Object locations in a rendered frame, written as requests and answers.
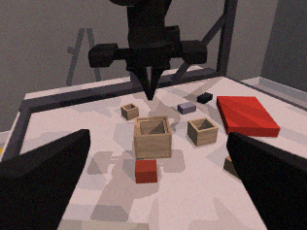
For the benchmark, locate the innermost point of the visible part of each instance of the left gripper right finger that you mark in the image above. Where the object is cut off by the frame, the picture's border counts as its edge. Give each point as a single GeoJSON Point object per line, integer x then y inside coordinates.
{"type": "Point", "coordinates": [275, 179]}

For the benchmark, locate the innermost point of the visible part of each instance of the red flat rectangular board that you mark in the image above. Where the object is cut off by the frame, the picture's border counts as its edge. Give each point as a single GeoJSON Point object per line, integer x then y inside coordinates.
{"type": "Point", "coordinates": [245, 115]}

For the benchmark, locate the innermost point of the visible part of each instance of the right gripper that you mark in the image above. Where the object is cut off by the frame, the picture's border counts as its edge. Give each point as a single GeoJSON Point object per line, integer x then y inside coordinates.
{"type": "Point", "coordinates": [192, 52]}

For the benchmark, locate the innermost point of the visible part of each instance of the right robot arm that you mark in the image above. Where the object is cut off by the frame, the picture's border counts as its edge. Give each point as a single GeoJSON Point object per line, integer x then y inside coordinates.
{"type": "Point", "coordinates": [147, 44]}

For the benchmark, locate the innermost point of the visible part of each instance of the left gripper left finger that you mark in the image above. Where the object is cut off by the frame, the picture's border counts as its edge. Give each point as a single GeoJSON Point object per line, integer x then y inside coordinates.
{"type": "Point", "coordinates": [36, 186]}

